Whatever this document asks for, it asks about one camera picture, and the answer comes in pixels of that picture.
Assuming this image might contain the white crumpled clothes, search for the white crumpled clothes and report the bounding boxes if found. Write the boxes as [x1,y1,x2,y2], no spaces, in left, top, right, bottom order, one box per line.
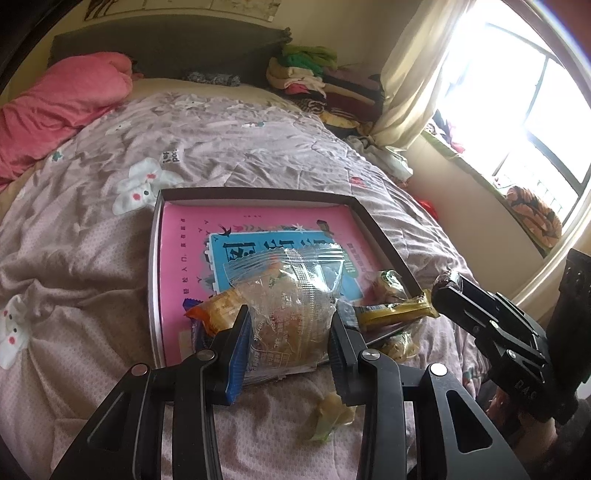
[350,133,414,184]

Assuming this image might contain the pink book with blue label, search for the pink book with blue label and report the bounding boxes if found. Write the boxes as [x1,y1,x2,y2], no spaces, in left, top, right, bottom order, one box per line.
[157,203,407,365]

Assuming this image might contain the wall poster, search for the wall poster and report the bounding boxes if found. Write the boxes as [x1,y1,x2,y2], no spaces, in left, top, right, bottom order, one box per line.
[83,0,282,21]

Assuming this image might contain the cream curtain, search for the cream curtain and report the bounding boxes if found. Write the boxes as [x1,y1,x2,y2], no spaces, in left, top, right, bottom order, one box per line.
[369,0,478,151]

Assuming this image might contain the dark grey headboard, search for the dark grey headboard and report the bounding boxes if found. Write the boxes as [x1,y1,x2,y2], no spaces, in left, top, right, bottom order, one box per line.
[48,18,294,88]

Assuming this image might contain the small wrapped candy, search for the small wrapped candy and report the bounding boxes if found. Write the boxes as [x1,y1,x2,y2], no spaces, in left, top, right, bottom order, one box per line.
[369,270,408,305]

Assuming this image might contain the orange cracker packet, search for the orange cracker packet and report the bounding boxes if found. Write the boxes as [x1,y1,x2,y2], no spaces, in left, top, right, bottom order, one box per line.
[184,290,250,337]

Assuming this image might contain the printed grey-pink quilt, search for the printed grey-pink quilt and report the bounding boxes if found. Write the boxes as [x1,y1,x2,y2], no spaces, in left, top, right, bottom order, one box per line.
[0,90,491,480]

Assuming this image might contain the window frame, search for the window frame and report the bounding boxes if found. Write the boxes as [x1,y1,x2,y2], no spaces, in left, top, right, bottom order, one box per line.
[434,46,591,200]

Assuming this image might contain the clear plastic snack packet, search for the clear plastic snack packet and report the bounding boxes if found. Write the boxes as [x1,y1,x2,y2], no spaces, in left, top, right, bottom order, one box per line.
[223,244,345,386]

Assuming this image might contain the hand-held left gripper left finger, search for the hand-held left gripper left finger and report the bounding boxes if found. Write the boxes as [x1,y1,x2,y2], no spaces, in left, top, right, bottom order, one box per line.
[48,305,252,480]

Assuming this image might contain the pale wrapped snack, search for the pale wrapped snack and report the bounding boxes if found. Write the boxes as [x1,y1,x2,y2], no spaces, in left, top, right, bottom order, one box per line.
[379,330,422,364]

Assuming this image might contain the pink blanket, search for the pink blanket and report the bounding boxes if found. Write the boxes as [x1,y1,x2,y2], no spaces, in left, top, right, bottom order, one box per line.
[0,52,134,191]

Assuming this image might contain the shallow black cardboard box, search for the shallow black cardboard box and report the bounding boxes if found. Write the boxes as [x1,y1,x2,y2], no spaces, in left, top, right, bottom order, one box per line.
[147,187,424,370]

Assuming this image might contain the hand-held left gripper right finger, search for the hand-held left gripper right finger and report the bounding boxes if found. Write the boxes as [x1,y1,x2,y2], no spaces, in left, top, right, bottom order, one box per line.
[328,311,532,480]

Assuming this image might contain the pale green wrapper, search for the pale green wrapper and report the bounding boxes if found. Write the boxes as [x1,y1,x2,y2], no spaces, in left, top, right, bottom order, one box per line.
[305,390,357,444]

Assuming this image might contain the stack of folded clothes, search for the stack of folded clothes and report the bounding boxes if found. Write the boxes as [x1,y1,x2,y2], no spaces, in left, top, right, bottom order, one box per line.
[265,44,386,131]

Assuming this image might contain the orange patterned cloth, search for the orange patterned cloth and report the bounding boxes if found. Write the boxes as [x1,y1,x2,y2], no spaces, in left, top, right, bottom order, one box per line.
[505,185,565,253]

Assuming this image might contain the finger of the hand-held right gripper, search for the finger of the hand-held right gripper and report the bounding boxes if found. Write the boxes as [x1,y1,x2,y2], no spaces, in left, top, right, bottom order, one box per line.
[431,284,515,358]
[455,273,549,340]

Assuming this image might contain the yellow-green snack packet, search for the yellow-green snack packet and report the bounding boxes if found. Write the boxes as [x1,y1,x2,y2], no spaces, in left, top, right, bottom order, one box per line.
[344,295,441,334]

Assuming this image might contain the dark patterned cloth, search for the dark patterned cloth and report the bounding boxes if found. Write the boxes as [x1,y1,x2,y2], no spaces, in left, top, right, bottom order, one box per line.
[184,69,242,88]

